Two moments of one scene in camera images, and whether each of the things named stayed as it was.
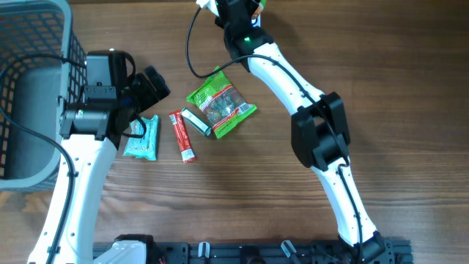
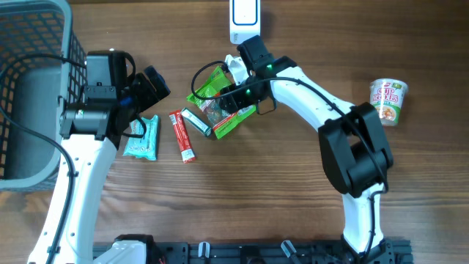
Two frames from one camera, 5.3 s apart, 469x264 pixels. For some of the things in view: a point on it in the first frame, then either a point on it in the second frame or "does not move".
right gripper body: (250, 6) -> (244, 97)
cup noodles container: (258, 11) -> (388, 96)
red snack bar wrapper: (182, 137) does not move
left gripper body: (141, 93) does not move
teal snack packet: (145, 147) does not move
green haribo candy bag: (222, 105) does not move
